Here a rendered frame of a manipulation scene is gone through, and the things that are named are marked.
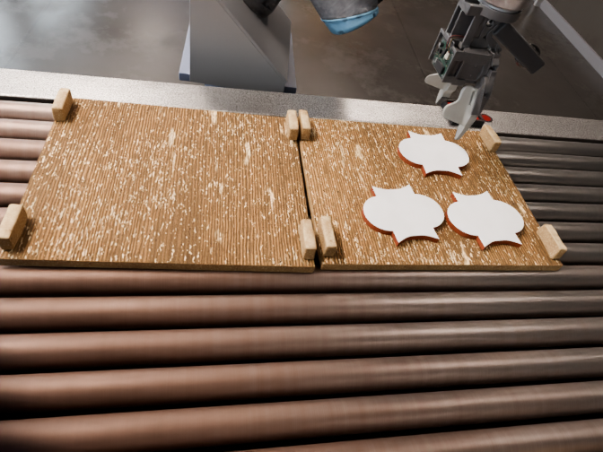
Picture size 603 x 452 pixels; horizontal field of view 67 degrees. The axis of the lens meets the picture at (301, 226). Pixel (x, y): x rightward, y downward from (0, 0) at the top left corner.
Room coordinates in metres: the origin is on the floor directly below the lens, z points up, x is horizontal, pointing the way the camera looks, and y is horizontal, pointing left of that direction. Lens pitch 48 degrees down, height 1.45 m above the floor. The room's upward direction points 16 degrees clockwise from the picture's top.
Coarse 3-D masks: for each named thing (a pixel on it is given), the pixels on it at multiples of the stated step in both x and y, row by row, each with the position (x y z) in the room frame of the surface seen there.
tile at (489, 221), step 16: (448, 208) 0.58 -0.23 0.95; (464, 208) 0.59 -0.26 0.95; (480, 208) 0.61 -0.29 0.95; (496, 208) 0.62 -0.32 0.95; (512, 208) 0.63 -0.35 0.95; (464, 224) 0.55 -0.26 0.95; (480, 224) 0.57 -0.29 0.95; (496, 224) 0.58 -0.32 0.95; (512, 224) 0.59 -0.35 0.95; (480, 240) 0.53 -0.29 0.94; (496, 240) 0.54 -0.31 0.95; (512, 240) 0.55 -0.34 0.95
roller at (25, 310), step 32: (0, 320) 0.21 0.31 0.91; (32, 320) 0.22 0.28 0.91; (64, 320) 0.23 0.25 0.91; (96, 320) 0.24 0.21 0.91; (128, 320) 0.25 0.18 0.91; (160, 320) 0.26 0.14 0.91; (192, 320) 0.28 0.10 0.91; (224, 320) 0.29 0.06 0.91; (256, 320) 0.30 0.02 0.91; (288, 320) 0.32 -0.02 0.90; (320, 320) 0.33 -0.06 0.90; (352, 320) 0.35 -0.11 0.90; (384, 320) 0.36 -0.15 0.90; (416, 320) 0.38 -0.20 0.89
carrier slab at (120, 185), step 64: (64, 128) 0.53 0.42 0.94; (128, 128) 0.57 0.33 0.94; (192, 128) 0.62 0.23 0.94; (256, 128) 0.66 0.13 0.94; (64, 192) 0.40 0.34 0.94; (128, 192) 0.43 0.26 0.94; (192, 192) 0.47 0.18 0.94; (256, 192) 0.51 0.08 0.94; (0, 256) 0.28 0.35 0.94; (64, 256) 0.30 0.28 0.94; (128, 256) 0.33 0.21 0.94; (192, 256) 0.35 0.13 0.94; (256, 256) 0.38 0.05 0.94
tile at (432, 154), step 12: (408, 132) 0.77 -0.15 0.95; (408, 144) 0.73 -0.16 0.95; (420, 144) 0.74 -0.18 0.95; (432, 144) 0.75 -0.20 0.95; (444, 144) 0.76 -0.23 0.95; (456, 144) 0.77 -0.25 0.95; (408, 156) 0.69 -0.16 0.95; (420, 156) 0.70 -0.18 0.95; (432, 156) 0.71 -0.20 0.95; (444, 156) 0.72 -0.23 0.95; (456, 156) 0.73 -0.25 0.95; (420, 168) 0.68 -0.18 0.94; (432, 168) 0.68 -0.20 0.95; (444, 168) 0.69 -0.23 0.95; (456, 168) 0.70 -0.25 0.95
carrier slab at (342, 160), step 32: (320, 128) 0.72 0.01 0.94; (352, 128) 0.75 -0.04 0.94; (384, 128) 0.78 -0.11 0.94; (416, 128) 0.81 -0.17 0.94; (320, 160) 0.63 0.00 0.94; (352, 160) 0.65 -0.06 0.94; (384, 160) 0.68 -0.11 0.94; (480, 160) 0.76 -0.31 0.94; (320, 192) 0.55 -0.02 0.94; (352, 192) 0.57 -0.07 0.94; (416, 192) 0.61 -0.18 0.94; (448, 192) 0.64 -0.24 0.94; (480, 192) 0.66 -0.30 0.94; (512, 192) 0.69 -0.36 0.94; (352, 224) 0.50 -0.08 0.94; (448, 224) 0.56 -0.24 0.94; (320, 256) 0.42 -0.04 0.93; (352, 256) 0.43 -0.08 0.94; (384, 256) 0.45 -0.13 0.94; (416, 256) 0.47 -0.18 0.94; (448, 256) 0.48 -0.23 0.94; (480, 256) 0.50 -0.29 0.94; (512, 256) 0.52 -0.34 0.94; (544, 256) 0.54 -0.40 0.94
